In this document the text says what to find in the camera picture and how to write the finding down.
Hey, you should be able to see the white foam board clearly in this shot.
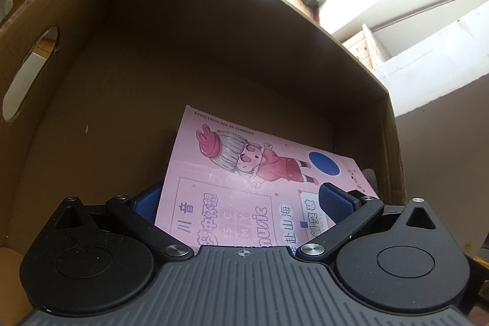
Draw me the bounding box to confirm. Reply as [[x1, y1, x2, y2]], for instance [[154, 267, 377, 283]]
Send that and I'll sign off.
[[372, 3, 489, 116]]

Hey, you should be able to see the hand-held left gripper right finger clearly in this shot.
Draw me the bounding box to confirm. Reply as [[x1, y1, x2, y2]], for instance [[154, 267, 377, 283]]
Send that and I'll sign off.
[[295, 182, 441, 263]]

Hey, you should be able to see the wooden slat frame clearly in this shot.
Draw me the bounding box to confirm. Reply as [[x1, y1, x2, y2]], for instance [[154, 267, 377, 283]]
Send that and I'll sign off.
[[342, 24, 392, 71]]

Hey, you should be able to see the brown cardboard box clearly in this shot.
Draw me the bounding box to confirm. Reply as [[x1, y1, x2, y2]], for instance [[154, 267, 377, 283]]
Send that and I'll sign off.
[[0, 0, 407, 315]]

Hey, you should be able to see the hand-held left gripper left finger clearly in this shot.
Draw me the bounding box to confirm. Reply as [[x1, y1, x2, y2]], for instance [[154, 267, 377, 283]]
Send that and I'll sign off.
[[50, 184, 195, 262]]

